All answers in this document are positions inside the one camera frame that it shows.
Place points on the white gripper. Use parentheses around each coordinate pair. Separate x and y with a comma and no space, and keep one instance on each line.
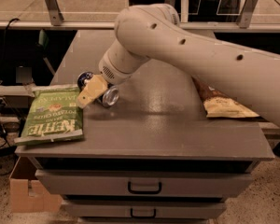
(108,68)

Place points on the blue pepsi can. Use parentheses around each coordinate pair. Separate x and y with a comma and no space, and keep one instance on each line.
(110,97)

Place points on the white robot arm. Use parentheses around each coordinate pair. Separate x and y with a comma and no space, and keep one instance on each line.
(251,76)

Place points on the green kettle chips bag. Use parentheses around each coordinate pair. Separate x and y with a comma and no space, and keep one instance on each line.
(53,116)

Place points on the grey drawer cabinet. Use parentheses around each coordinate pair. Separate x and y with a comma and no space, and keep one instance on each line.
(158,125)

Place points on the upper grey drawer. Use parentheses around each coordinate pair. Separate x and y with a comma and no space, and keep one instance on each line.
(147,184)

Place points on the grey drawer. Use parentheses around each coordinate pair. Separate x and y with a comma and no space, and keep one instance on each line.
(138,209)
(147,184)

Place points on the lower grey drawer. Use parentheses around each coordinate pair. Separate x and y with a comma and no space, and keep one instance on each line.
(138,209)

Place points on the brown sea salt chips bag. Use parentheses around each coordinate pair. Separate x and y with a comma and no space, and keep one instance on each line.
(219,105)

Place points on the cardboard box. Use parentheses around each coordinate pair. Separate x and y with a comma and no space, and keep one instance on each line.
(27,194)

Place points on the left metal bracket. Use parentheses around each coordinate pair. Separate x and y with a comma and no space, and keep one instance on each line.
(55,15)

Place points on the metal rail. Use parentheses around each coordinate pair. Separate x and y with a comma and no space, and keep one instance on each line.
(218,27)

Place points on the right metal bracket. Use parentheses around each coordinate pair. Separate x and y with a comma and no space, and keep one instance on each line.
(246,14)

